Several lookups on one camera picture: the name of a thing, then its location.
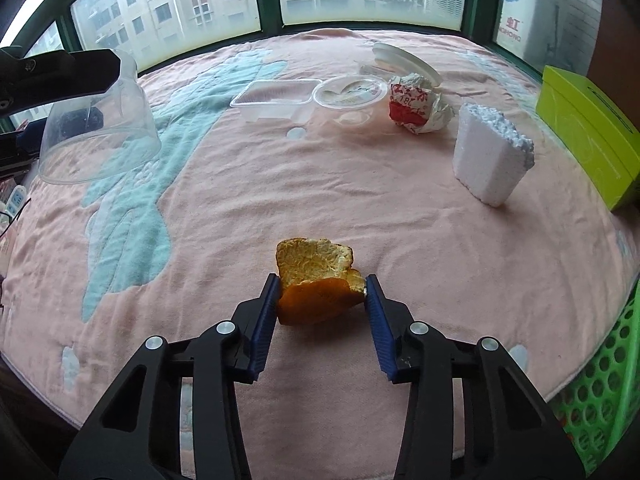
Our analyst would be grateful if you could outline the yellow-green cardboard box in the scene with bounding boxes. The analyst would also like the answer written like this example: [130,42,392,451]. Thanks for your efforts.
[536,65,640,211]

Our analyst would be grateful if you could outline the brown wooden cabinet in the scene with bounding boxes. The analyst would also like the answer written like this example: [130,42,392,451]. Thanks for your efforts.
[585,0,640,91]

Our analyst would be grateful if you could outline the clear round plastic lid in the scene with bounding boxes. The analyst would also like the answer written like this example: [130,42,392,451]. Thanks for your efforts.
[312,74,388,109]

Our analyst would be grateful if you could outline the clear rectangular plastic container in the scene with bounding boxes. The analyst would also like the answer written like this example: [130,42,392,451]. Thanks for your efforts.
[230,79,323,123]

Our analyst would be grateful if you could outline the red white paper wrapper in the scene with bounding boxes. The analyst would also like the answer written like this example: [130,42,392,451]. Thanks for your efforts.
[387,73,456,136]

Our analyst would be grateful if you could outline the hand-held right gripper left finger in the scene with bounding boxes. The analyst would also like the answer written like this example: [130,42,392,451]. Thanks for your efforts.
[59,273,281,480]

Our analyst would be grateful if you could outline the black cable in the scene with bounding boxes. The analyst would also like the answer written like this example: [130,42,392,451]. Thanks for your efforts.
[0,197,31,241]

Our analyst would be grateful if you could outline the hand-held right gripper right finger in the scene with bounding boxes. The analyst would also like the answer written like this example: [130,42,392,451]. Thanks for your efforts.
[365,274,586,480]

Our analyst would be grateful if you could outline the clear plastic cup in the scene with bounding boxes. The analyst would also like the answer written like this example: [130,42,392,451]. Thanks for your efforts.
[39,48,163,186]

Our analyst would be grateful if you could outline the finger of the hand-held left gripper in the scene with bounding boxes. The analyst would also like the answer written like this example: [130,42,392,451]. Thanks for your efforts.
[0,47,123,118]
[0,106,104,173]

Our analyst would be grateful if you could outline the white outdoor unit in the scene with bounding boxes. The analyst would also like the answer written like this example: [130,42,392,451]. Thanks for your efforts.
[492,0,601,68]

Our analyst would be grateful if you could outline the green perforated plastic basket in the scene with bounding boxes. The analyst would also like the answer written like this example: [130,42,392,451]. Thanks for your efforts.
[550,280,640,466]

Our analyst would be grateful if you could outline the white styrofoam block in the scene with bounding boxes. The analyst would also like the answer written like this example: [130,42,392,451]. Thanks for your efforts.
[452,103,536,207]

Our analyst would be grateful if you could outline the white power strip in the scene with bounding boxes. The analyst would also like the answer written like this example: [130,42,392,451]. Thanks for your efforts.
[0,184,28,221]

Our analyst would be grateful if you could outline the white round plastic lid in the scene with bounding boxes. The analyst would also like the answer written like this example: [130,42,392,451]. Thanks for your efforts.
[372,42,443,90]

